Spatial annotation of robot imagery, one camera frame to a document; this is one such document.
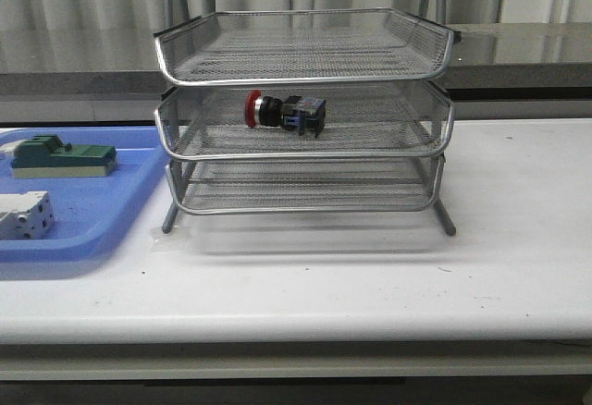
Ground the red emergency stop button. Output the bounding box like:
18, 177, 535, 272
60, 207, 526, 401
243, 90, 327, 138

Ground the blue plastic tray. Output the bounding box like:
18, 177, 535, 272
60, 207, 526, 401
1, 126, 167, 264

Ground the grey stone counter ledge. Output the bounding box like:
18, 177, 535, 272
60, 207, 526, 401
1, 22, 591, 126

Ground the white terminal block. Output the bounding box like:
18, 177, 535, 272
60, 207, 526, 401
1, 191, 55, 240

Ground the grey metal rack frame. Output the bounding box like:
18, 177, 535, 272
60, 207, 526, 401
159, 0, 459, 237

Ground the green and beige switch block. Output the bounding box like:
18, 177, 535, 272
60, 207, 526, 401
10, 134, 117, 178

